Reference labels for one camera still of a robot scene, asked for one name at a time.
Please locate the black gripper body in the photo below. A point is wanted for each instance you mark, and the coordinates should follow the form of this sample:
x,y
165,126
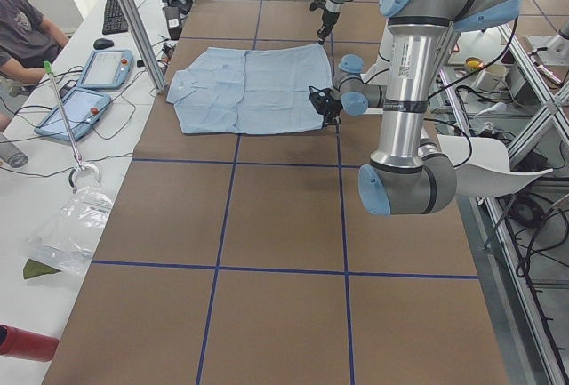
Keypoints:
x,y
331,108
328,19

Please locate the light blue button shirt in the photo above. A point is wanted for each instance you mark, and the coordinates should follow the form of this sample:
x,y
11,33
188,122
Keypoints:
x,y
249,91

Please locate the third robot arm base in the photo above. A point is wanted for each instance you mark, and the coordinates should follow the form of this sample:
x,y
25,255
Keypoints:
x,y
550,51

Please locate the orange green bowl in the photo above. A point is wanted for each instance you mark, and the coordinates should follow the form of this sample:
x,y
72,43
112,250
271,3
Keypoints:
x,y
473,64

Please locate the white curved plastic sheet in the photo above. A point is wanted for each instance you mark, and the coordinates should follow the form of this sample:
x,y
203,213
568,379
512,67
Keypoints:
x,y
487,172

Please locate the white mug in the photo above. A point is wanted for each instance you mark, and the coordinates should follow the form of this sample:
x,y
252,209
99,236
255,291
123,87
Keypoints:
x,y
490,78

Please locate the black keyboard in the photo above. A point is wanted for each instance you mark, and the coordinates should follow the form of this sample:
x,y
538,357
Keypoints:
x,y
114,21

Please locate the far teach pendant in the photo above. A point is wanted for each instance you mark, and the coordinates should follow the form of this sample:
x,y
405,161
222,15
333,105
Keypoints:
x,y
106,69

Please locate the teach pendant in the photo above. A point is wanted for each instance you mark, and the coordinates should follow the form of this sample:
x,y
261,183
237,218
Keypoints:
x,y
106,69
84,109

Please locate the black computer mouse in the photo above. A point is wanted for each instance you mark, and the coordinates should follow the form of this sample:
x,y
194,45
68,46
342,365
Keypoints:
x,y
102,43

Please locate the near teach pendant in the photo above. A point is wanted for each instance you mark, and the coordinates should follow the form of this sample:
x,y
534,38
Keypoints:
x,y
84,109

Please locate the reacher grabber tool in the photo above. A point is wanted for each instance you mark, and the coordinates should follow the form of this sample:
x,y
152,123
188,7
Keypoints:
x,y
81,165

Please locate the clear plastic bag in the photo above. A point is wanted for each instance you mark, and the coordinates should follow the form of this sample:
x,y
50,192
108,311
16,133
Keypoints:
x,y
69,239

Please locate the seated person grey shirt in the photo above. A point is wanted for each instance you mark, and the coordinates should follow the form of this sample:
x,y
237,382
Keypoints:
x,y
28,40

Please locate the green cloth piece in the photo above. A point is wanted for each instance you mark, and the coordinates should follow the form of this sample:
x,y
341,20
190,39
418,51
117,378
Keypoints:
x,y
33,269

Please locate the red bottle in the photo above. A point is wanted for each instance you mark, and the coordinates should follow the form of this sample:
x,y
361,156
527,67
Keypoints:
x,y
23,344

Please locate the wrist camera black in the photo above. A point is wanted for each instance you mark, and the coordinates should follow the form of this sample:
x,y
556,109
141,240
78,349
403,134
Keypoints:
x,y
317,4
320,99

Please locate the aluminium rail frame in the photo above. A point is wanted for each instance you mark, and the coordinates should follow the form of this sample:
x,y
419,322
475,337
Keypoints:
x,y
510,92

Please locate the aluminium frame post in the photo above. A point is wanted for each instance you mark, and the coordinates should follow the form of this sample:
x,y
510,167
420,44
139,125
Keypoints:
x,y
143,44

